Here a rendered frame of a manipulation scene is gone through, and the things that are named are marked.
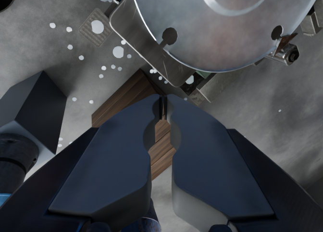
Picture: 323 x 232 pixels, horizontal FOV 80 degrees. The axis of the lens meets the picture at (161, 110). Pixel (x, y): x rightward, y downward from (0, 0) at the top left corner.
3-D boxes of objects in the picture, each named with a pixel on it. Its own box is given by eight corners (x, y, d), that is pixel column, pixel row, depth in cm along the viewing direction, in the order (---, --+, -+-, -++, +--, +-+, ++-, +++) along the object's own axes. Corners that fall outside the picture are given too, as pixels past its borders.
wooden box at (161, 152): (135, 144, 135) (147, 185, 107) (91, 115, 114) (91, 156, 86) (178, 106, 130) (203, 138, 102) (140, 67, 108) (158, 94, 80)
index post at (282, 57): (253, 54, 41) (291, 69, 33) (247, 44, 39) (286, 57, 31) (263, 44, 40) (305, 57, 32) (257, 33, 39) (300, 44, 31)
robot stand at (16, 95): (37, 113, 104) (9, 180, 68) (9, 87, 94) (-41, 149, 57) (67, 97, 105) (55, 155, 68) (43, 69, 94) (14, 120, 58)
